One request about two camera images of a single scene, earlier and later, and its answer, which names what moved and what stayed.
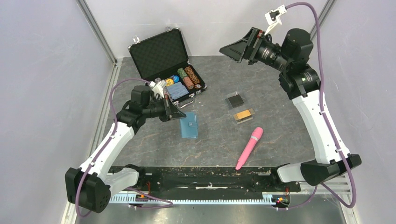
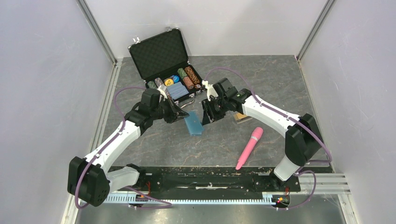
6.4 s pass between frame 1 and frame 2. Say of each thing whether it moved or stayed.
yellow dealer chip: stayed
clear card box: stayed
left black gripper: stayed
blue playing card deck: stayed
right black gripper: moved
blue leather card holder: moved
